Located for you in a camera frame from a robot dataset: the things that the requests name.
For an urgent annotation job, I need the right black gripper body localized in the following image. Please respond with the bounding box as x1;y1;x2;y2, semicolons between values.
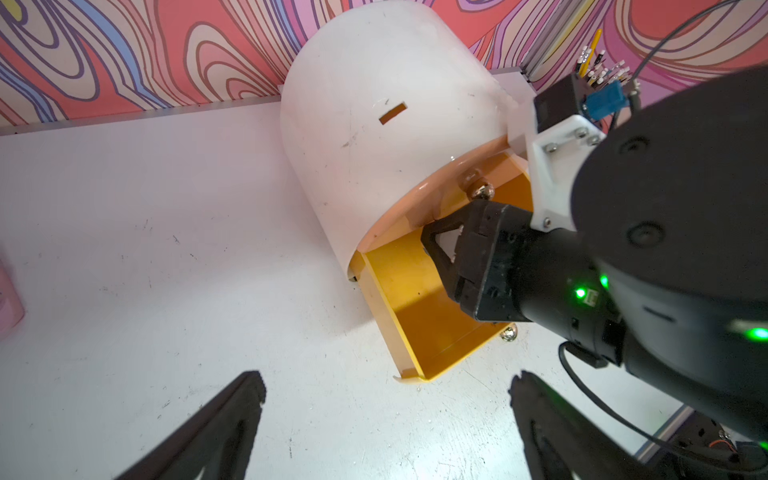
455;200;531;323

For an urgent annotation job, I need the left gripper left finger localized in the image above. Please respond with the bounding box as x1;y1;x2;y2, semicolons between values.
119;371;266;479

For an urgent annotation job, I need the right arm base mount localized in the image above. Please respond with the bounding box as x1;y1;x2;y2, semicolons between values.
638;407;767;479

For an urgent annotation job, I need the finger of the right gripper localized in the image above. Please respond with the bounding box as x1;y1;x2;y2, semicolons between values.
421;212;471;282

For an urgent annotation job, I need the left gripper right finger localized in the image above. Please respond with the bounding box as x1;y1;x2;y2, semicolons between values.
509;371;657;479

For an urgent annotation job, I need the orange top drawer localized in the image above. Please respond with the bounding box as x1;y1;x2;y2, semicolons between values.
357;147;528;253

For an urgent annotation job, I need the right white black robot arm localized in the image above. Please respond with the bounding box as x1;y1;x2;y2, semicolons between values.
421;66;767;441

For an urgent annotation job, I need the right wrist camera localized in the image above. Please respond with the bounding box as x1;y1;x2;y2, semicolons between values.
526;71;643;234

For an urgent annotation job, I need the pink plastic case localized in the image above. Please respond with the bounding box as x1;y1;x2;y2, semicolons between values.
0;264;25;338

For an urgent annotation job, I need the cream round drawer cabinet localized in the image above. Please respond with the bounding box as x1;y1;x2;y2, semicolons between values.
280;1;534;272

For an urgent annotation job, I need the yellow drawer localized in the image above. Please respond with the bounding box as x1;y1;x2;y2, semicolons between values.
350;230;517;384

